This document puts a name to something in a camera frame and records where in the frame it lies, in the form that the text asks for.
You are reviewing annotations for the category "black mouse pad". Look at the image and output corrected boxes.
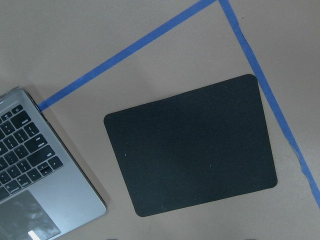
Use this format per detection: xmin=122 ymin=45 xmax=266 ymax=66
xmin=103 ymin=74 xmax=278 ymax=217

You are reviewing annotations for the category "grey laptop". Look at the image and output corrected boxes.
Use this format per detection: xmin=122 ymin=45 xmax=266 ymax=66
xmin=0 ymin=87 xmax=107 ymax=240

